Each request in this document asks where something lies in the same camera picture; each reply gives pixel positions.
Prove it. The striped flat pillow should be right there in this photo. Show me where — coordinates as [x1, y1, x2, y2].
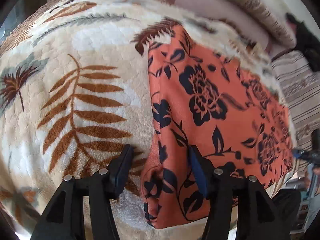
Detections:
[269, 49, 320, 173]

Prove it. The orange black floral cloth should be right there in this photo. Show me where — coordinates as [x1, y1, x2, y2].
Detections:
[140, 25, 293, 229]

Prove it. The pink bed sheet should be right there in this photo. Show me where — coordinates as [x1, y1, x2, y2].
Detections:
[167, 0, 272, 53]

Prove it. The brown striped bolster pillow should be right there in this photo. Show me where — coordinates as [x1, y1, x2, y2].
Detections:
[229, 0, 296, 48]

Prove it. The cream leaf pattern blanket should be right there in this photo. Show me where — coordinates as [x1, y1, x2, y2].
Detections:
[1, 0, 285, 239]

